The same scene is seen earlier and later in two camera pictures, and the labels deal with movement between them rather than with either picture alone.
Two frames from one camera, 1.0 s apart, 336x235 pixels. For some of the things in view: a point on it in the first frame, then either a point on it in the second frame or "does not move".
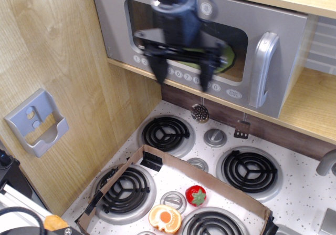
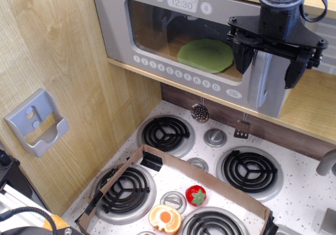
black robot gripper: [179, 35] -> [279, 30]
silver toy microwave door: [265, 46] does not move
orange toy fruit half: [165, 218] does not move
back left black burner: [165, 133] does not move
